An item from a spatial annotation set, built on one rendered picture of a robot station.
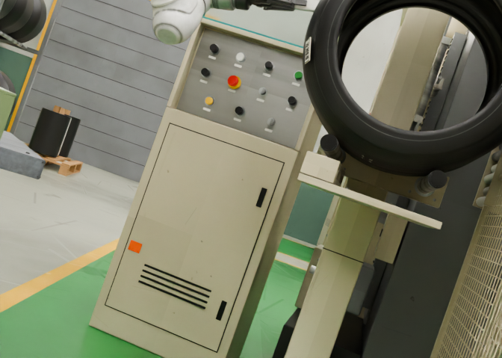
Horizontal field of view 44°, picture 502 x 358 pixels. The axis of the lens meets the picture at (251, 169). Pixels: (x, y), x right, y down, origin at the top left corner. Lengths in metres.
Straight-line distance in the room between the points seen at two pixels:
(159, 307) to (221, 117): 0.76
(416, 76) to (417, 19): 0.18
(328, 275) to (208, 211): 0.61
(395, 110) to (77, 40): 9.53
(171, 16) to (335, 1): 0.42
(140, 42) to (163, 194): 8.65
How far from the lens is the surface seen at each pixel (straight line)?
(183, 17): 1.65
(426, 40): 2.01
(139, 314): 2.45
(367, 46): 11.00
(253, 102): 2.39
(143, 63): 10.87
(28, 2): 5.43
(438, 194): 1.92
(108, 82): 10.94
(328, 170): 1.57
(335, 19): 1.61
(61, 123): 7.87
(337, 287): 1.94
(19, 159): 1.25
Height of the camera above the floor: 0.76
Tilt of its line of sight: 1 degrees up
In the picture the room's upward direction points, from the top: 20 degrees clockwise
